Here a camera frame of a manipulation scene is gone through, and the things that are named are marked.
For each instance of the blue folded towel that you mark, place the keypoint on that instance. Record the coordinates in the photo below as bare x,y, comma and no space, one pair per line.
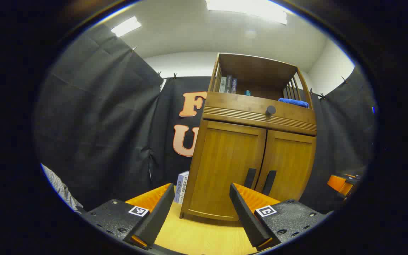
294,102

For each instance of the black book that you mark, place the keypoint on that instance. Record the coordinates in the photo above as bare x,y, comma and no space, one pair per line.
228,84

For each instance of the black backdrop cloth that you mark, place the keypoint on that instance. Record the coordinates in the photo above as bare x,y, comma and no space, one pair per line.
101,124

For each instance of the wooden cabinet door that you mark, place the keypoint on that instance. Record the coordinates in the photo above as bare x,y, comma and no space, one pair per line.
289,163
225,159

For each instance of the wooden drawer with black knob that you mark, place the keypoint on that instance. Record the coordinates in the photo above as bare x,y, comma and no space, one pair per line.
239,106

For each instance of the wooden double-door shoe cabinet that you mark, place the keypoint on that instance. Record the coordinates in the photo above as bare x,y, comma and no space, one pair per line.
253,69

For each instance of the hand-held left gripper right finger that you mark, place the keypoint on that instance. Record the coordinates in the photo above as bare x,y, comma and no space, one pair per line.
246,219

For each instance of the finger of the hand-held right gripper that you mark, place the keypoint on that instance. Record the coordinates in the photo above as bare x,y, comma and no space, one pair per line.
336,182

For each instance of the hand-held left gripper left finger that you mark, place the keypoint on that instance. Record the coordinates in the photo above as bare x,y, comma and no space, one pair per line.
158,219

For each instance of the white and blue box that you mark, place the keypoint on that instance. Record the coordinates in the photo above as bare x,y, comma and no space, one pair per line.
182,186

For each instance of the person's striped shirt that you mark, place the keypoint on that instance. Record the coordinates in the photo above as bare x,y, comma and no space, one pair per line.
60,189

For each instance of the dark blue book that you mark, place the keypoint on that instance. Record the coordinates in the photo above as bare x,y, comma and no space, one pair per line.
234,86

